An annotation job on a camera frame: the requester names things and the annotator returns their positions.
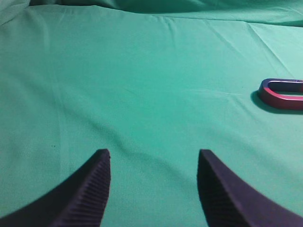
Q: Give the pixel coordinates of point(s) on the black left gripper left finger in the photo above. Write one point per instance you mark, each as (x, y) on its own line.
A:
(79, 201)

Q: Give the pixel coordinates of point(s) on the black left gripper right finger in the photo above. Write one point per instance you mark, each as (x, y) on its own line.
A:
(228, 201)

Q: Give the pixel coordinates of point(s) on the green cloth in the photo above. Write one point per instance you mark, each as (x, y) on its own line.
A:
(152, 81)

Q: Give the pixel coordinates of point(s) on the red horseshoe magnet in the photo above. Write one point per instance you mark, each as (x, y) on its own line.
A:
(268, 93)

